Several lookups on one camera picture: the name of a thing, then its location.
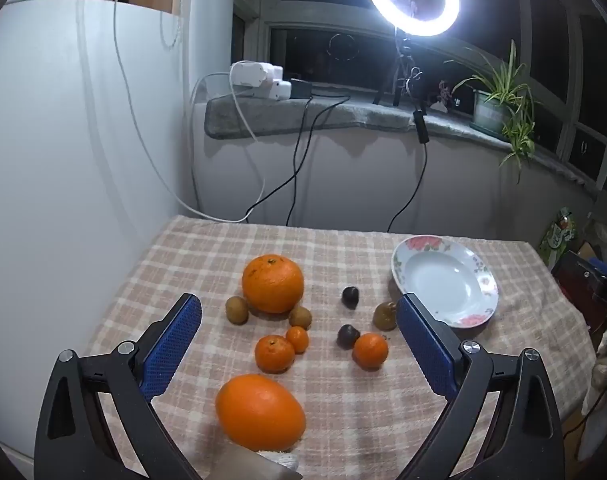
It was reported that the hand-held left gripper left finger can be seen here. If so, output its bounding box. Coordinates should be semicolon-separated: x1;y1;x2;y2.
34;294;203;480

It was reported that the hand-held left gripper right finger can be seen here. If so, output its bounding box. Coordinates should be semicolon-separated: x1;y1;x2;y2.
394;292;567;480

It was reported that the brownish green round fruit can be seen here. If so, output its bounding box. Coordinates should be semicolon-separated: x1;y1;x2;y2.
373;301;399;331

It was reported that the small mandarin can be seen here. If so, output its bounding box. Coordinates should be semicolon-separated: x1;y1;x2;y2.
352;332;389;371
254;335;295;374

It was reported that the white floral plate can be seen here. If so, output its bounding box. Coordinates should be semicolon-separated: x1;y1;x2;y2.
391;235;499;329

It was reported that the large smooth orange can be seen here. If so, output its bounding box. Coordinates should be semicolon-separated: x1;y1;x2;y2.
215;374;307;452

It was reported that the tiny mandarin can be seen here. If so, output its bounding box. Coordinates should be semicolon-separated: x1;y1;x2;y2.
286;326;310;354

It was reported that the green snack package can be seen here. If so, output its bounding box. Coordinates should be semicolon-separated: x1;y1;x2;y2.
538;206;577;267

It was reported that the brown kiwi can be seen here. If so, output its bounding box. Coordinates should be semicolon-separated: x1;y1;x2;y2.
226;296;250;327
288;306;313;331

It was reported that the white cloth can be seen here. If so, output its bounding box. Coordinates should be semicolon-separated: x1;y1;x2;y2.
580;317;607;462

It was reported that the large orange with green stem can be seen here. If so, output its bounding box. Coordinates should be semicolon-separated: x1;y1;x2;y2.
242;255;305;314

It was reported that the checked beige tablecloth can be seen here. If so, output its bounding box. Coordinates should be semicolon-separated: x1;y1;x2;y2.
78;215;597;480

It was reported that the potted spider plant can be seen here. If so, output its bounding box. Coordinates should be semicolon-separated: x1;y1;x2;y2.
443;40;544;183

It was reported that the white refrigerator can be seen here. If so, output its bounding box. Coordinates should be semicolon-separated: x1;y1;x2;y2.
0;0;200;461

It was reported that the small dark potted plant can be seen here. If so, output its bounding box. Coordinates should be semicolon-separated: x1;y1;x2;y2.
433;80;462;113

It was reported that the white plug adapter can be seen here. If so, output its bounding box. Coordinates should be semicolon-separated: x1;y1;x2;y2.
266;65;292;102

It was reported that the white power strip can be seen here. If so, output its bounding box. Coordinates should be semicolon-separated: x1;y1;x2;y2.
230;60;273;90

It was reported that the black ring light cable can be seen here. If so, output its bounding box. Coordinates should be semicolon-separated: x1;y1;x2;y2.
386;72;431;235

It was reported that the thick white cable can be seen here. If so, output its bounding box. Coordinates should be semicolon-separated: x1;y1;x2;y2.
181;74;267;224

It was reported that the thin white cable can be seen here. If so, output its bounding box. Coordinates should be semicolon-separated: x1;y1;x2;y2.
112;0;199;216

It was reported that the window frame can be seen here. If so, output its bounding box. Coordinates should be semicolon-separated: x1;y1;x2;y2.
231;0;607;196

